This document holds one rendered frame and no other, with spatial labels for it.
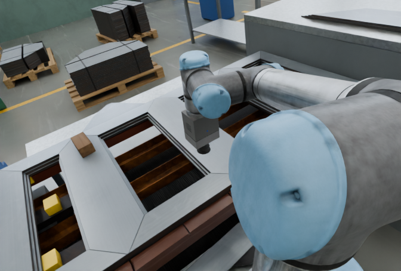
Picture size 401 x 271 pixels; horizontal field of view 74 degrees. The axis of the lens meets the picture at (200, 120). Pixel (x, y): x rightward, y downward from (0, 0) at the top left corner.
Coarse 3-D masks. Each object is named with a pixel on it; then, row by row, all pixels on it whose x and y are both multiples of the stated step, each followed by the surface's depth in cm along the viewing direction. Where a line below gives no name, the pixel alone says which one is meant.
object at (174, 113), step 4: (184, 104) 136; (176, 108) 134; (180, 108) 134; (184, 108) 133; (168, 112) 132; (172, 112) 132; (176, 112) 131; (180, 112) 131; (160, 116) 131; (164, 116) 130; (168, 116) 129; (172, 116) 129; (176, 116) 128; (156, 120) 128; (160, 120) 128; (164, 120) 127; (168, 120) 127
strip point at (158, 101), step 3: (156, 99) 145; (159, 99) 145; (162, 99) 144; (165, 99) 143; (168, 99) 143; (171, 99) 142; (153, 102) 143; (156, 102) 142; (159, 102) 142; (162, 102) 141; (165, 102) 141; (153, 105) 140; (156, 105) 140; (159, 105) 139; (150, 108) 138; (153, 108) 138; (147, 111) 137
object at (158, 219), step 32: (256, 64) 164; (128, 128) 133; (160, 128) 127; (192, 160) 105; (192, 192) 90; (224, 192) 90; (32, 224) 92; (160, 224) 82; (32, 256) 81; (128, 256) 76
